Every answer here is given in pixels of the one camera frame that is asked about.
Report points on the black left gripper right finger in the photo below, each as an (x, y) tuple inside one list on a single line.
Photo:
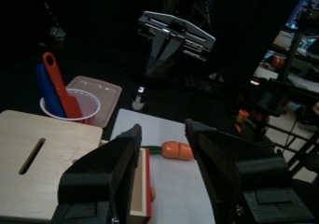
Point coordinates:
[(244, 178)]

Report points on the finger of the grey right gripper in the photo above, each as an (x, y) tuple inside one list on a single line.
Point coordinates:
[(154, 55), (172, 52)]

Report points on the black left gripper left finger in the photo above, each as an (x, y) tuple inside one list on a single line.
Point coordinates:
[(95, 178)]

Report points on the orange toy carrot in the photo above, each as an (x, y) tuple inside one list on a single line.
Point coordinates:
[(176, 150)]

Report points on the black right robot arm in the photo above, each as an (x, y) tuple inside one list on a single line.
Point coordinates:
[(187, 0)]

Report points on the red-fronted wooden drawer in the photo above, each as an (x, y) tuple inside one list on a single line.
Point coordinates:
[(142, 187)]

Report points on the wooden box with slot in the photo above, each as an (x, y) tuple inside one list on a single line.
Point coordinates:
[(41, 159)]

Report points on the white cutting board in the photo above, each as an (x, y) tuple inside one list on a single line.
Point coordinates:
[(174, 187)]

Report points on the wooden tray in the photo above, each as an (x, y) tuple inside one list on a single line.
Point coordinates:
[(102, 94)]

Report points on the orange-capped small bottle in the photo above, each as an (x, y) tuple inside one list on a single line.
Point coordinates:
[(242, 116)]

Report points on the red plastic cup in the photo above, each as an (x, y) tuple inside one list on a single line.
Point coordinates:
[(84, 108)]

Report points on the computer monitor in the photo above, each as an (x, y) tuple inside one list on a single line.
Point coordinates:
[(304, 6)]

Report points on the black metal frame post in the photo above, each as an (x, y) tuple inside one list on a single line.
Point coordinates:
[(290, 55)]

